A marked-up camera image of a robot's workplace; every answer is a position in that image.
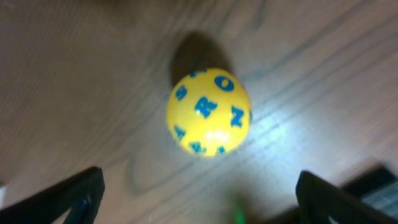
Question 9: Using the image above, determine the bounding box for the yellow ball with blue letters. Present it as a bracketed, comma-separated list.
[166, 68, 252, 158]

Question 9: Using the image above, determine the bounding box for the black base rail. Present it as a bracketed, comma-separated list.
[342, 166, 397, 220]

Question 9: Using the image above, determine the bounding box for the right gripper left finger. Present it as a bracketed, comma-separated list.
[1, 167, 105, 224]

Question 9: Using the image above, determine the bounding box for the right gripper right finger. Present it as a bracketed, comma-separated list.
[295, 171, 397, 224]

